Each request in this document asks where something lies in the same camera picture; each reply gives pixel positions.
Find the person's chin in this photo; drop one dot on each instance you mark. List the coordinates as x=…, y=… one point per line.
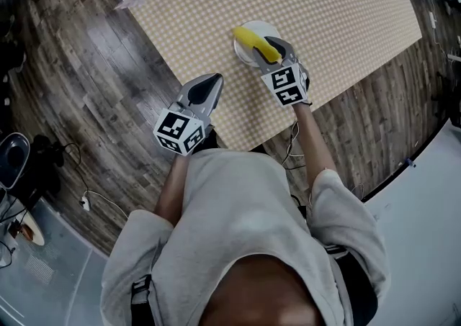
x=259, y=292

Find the person's left forearm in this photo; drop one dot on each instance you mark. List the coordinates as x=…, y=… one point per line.
x=173, y=191

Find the white power strip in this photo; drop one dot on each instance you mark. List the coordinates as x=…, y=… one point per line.
x=85, y=202
x=432, y=19

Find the round wooden table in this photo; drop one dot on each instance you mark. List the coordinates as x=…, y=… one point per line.
x=37, y=236

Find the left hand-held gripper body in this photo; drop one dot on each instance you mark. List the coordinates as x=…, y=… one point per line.
x=174, y=128

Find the table with checkered tablecloth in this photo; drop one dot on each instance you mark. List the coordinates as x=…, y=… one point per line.
x=324, y=29

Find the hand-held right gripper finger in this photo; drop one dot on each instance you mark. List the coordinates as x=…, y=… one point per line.
x=262, y=65
x=288, y=52

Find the person's right forearm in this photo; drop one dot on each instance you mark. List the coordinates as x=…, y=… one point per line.
x=313, y=144

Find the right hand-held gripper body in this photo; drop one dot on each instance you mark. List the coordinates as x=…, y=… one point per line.
x=284, y=81

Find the white round plate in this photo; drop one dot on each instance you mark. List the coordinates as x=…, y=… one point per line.
x=263, y=27

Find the person's black trousers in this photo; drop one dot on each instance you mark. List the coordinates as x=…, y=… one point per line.
x=209, y=141

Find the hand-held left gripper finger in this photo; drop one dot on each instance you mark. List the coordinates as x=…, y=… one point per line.
x=183, y=92
x=215, y=99

